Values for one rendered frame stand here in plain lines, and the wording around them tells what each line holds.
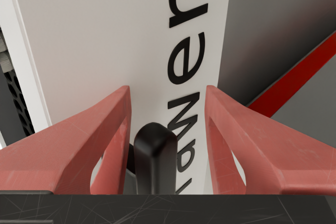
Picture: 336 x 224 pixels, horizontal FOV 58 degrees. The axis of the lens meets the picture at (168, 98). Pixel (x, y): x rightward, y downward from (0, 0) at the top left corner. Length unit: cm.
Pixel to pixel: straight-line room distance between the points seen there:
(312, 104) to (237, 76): 10
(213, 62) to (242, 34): 18
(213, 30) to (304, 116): 23
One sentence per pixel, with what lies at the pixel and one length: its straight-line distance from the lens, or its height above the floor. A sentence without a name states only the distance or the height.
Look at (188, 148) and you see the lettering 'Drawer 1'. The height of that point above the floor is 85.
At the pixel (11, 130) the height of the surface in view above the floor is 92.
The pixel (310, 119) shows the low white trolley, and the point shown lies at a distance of 38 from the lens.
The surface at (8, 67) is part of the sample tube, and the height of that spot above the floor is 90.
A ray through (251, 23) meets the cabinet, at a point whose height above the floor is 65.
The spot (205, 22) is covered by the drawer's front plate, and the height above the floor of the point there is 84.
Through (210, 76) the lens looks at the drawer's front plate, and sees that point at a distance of 18.
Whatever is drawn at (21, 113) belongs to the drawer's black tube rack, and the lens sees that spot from 26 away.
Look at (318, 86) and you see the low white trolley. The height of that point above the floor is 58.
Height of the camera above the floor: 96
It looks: 37 degrees down
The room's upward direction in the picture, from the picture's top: 122 degrees counter-clockwise
